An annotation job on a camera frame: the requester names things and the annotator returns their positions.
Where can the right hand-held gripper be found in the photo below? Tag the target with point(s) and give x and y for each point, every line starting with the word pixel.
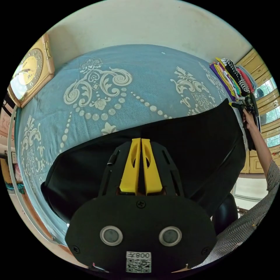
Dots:
pixel 246 103

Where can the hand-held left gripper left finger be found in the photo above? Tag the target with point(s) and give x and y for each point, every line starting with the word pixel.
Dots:
pixel 130 170

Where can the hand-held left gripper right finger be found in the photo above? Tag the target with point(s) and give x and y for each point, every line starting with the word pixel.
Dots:
pixel 153 177

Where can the black pants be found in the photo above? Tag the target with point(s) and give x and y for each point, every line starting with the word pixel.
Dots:
pixel 192 148

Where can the person's right forearm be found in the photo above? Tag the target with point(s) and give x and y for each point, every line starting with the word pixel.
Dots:
pixel 261 151

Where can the person's right hand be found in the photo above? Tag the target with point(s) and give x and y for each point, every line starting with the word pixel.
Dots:
pixel 249 120

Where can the pile of clothes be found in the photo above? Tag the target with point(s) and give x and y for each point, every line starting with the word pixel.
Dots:
pixel 234 78

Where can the yellow framed window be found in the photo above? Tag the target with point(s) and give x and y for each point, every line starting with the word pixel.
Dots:
pixel 265 105

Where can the bed with blue patterned sheet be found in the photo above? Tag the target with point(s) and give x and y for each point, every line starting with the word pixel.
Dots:
pixel 142 76

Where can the person's body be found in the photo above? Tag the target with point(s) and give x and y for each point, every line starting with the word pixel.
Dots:
pixel 245 227

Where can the golden square clock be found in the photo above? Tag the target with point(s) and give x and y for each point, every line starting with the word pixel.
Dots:
pixel 30 70

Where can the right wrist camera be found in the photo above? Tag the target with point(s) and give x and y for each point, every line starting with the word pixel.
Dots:
pixel 255 105

